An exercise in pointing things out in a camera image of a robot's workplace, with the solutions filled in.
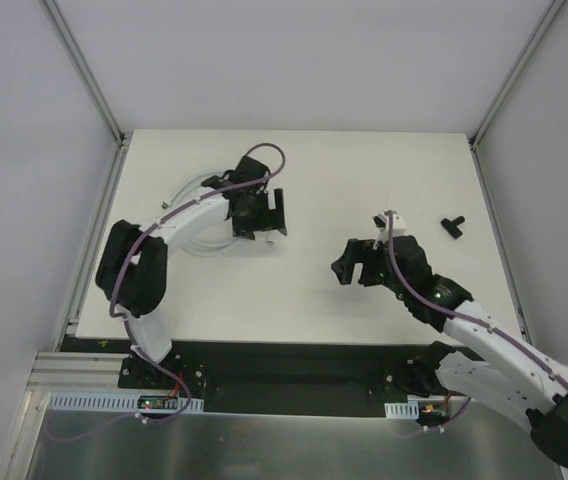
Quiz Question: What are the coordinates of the left aluminium frame post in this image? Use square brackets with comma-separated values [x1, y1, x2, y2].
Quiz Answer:
[38, 0, 133, 146]

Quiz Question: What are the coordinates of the purple cable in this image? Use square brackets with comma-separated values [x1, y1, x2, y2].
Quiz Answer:
[382, 209, 568, 469]
[43, 143, 286, 442]

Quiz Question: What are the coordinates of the right white cable duct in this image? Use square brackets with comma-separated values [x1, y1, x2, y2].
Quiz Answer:
[384, 400, 420, 421]

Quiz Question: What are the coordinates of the white hose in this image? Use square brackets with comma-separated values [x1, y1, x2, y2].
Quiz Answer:
[160, 171, 277, 258]

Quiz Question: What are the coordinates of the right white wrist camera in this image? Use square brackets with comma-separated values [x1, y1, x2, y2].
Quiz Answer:
[373, 210, 406, 238]

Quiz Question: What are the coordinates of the right aluminium frame post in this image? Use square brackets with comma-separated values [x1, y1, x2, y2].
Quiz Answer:
[467, 0, 568, 150]

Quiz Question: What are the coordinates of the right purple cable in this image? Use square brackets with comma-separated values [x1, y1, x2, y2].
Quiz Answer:
[382, 209, 568, 469]

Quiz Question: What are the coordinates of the black T-shaped hose fitting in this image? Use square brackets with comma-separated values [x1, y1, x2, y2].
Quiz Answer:
[440, 216, 465, 240]

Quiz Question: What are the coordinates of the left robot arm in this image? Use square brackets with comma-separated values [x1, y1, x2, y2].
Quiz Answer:
[95, 155, 287, 389]

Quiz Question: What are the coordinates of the aluminium frame post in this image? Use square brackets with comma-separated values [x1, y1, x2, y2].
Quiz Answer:
[38, 0, 133, 146]
[467, 0, 568, 150]

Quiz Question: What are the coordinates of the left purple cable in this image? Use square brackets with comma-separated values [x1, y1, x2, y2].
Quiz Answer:
[43, 143, 286, 442]

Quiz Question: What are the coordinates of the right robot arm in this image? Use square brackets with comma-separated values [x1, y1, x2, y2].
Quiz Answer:
[331, 214, 568, 469]

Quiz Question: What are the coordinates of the white cable duct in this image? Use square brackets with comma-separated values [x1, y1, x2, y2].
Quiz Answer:
[49, 392, 204, 415]
[384, 400, 420, 421]

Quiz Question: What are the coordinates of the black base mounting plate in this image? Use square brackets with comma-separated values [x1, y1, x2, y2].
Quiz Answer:
[58, 337, 538, 416]

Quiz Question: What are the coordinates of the left white cable duct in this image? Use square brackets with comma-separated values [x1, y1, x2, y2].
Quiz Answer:
[49, 392, 204, 415]

